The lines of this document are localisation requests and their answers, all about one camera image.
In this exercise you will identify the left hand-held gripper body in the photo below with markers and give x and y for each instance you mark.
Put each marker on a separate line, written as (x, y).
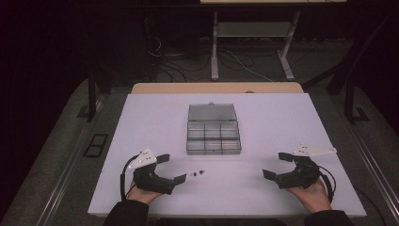
(152, 182)

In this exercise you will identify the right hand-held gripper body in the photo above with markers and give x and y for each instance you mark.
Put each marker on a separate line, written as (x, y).
(299, 175)

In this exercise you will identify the person's left hand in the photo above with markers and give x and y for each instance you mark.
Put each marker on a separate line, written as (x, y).
(142, 195)

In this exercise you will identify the person's right hand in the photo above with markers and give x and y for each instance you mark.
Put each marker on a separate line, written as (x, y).
(313, 197)

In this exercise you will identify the white table board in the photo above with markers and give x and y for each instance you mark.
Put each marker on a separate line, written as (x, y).
(266, 125)

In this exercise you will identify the clear plastic compartment box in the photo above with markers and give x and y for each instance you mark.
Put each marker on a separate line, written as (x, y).
(213, 132)

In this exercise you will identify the black metal stand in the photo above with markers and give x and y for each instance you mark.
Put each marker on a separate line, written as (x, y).
(350, 100)
(91, 94)

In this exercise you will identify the white metal desk frame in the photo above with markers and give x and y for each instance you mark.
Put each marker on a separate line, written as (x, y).
(251, 29)

